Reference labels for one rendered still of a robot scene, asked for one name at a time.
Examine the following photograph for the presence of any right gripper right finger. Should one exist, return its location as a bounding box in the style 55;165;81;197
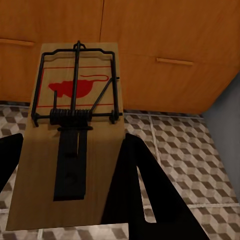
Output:
125;133;210;240

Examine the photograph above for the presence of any mousetrap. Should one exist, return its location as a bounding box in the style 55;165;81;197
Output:
5;40;128;231

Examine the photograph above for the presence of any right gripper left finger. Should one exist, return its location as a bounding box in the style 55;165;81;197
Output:
0;133;24;193

